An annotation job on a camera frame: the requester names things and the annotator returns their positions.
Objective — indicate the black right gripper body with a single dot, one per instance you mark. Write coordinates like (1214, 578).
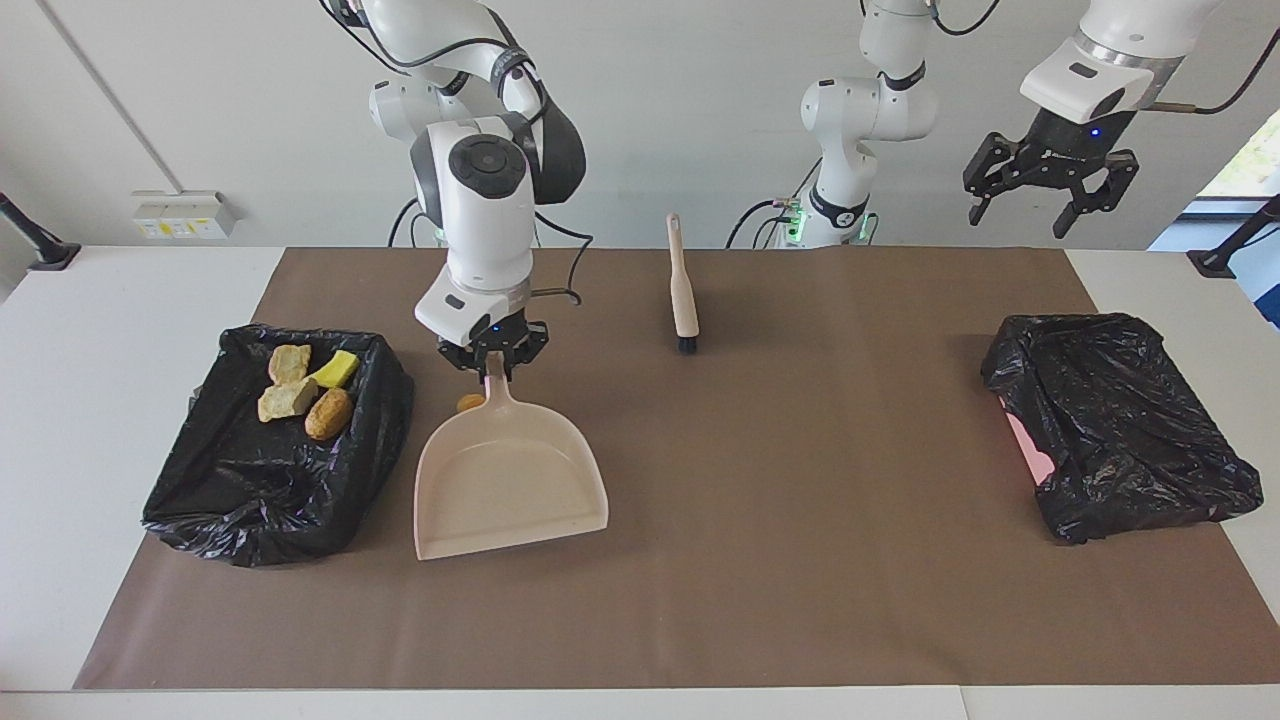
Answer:
(497, 335)

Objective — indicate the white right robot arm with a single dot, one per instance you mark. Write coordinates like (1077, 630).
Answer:
(490, 240)

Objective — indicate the pale bread chunk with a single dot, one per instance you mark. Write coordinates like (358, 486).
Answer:
(289, 363)

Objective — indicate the brown paper table mat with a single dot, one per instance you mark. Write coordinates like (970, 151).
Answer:
(800, 600)

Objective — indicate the brown paper ball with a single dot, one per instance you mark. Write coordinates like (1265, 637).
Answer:
(329, 414)

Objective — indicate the pink bin with black liner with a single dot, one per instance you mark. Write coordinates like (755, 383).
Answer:
(1120, 430)

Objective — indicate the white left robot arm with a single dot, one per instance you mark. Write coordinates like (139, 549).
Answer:
(860, 110)

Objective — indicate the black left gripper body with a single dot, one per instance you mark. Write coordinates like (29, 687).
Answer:
(1075, 150)

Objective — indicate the white wall conduit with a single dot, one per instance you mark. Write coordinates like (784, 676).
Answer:
(112, 100)

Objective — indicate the black bag lined bin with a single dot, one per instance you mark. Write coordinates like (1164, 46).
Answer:
(250, 490)

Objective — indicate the beige plastic dustpan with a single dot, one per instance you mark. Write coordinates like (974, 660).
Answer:
(510, 480)

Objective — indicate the pale paper piece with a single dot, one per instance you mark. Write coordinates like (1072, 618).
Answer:
(287, 400)

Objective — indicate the white wall socket box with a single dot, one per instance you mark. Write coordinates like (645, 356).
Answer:
(180, 215)

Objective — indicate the beige hand brush black bristles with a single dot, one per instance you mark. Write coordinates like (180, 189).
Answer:
(684, 300)

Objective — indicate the small yellow sponge wedge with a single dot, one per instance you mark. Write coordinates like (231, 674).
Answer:
(336, 370)

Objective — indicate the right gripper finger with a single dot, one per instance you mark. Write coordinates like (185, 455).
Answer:
(465, 355)
(530, 345)

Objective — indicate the brown bread roll piece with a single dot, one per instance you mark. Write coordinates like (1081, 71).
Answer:
(470, 403)

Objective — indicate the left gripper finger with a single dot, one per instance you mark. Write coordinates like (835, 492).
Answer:
(995, 160)
(1115, 180)

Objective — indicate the window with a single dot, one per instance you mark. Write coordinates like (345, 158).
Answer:
(1255, 165)

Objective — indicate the black clamp stand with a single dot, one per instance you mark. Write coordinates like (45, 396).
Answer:
(50, 252)
(1215, 262)

